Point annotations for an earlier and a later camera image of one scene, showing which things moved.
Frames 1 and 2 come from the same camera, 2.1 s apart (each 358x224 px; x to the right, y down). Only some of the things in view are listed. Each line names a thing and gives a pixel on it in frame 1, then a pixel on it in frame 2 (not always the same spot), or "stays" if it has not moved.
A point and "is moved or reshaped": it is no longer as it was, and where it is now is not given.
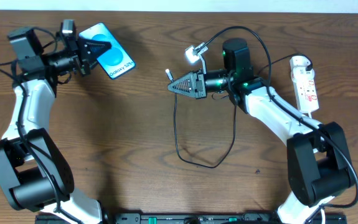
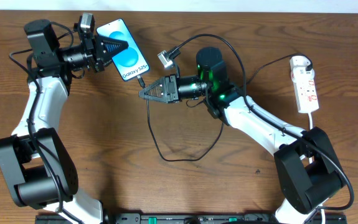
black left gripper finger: [91, 50] to [108, 48]
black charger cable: [223, 160] to [308, 60]
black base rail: [186, 218] stays
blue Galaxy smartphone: [114, 60] is moved or reshaped
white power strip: [304, 84] stays
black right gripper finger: [194, 84] to [157, 91]
